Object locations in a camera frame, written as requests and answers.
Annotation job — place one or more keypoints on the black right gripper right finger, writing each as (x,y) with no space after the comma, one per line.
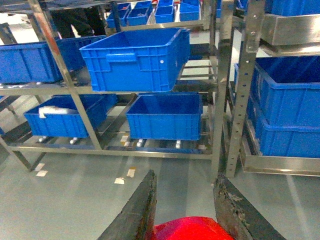
(238,216)

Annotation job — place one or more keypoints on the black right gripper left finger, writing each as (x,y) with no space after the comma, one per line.
(136,219)

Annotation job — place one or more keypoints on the red toy block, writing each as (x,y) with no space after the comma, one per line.
(190,228)

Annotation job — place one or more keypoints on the large blue shelf crate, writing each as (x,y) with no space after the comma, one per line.
(148,60)

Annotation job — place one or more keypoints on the steel shelf rack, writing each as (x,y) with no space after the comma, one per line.
(277,34)
(112,137)

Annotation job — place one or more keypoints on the blue crate left shelf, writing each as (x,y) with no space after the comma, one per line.
(34,62)

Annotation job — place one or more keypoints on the blue crate right lower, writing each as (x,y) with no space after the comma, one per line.
(283,141)

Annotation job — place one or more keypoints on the blue crate lower middle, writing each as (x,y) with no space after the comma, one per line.
(166,116)

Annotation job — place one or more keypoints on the blue crate right upper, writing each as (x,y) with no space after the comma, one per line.
(287,90)

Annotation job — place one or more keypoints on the blue crate lower left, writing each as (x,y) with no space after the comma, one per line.
(59,117)

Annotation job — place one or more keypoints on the small blue bin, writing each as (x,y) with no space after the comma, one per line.
(123,10)
(165,11)
(140,14)
(189,10)

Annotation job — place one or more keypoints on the person legs dark trousers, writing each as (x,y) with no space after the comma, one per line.
(86,21)

